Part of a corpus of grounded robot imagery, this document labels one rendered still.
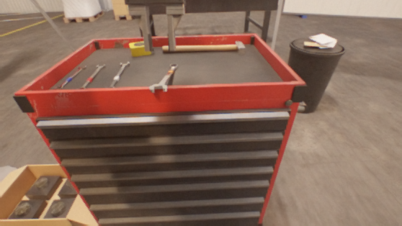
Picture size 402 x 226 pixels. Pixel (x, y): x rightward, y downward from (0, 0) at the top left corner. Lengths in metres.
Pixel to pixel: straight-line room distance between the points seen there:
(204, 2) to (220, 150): 3.04
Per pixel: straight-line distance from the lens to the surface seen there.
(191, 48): 0.82
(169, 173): 0.68
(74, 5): 7.12
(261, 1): 3.69
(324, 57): 1.87
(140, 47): 0.83
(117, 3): 6.72
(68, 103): 0.60
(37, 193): 1.52
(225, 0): 3.52
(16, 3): 10.77
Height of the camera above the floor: 1.18
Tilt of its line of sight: 33 degrees down
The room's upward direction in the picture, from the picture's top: 1 degrees counter-clockwise
